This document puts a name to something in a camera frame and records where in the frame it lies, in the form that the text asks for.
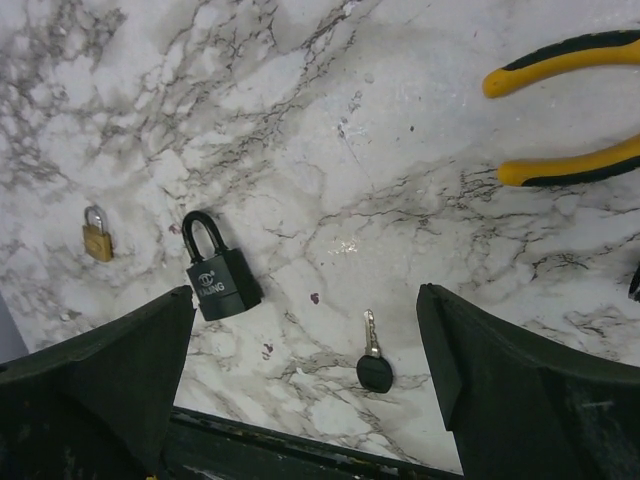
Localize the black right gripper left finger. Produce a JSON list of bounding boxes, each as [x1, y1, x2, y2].
[[1, 286, 195, 479]]

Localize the black-headed key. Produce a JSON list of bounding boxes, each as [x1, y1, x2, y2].
[[356, 310, 394, 394]]

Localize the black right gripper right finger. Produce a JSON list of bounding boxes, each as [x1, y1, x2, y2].
[[416, 284, 639, 479]]

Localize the black Kaijing padlock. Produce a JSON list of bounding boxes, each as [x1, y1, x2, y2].
[[181, 210, 262, 322]]

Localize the yellow black pliers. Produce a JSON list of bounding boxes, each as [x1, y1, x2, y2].
[[482, 29, 639, 187]]

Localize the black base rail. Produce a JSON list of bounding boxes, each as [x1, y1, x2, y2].
[[161, 407, 462, 479]]

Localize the small brass padlock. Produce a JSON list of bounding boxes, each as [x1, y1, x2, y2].
[[83, 205, 113, 262]]

